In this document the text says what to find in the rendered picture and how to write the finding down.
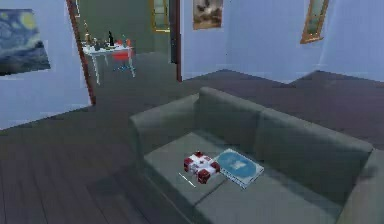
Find red and white folded outfit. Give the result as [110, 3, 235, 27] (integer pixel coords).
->
[183, 150, 222, 185]

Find grey green sofa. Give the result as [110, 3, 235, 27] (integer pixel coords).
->
[128, 86, 384, 224]

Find thin white pencil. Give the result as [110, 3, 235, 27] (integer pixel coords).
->
[177, 171, 197, 189]

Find blue book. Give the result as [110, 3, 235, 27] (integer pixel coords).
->
[213, 147, 265, 190]

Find red chair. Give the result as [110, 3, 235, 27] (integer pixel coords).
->
[111, 38, 135, 73]

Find brown framed dark painting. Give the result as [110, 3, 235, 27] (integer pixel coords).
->
[192, 0, 224, 31]

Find gold framed window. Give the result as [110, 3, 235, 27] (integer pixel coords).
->
[150, 0, 171, 34]

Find white table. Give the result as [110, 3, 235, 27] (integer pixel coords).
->
[81, 44, 137, 86]

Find brass candlestick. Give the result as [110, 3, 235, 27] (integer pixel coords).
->
[83, 19, 92, 46]

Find gold framed green painting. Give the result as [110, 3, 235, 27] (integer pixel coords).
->
[299, 0, 330, 45]

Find blue swirling night painting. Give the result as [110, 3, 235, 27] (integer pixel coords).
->
[0, 8, 52, 77]

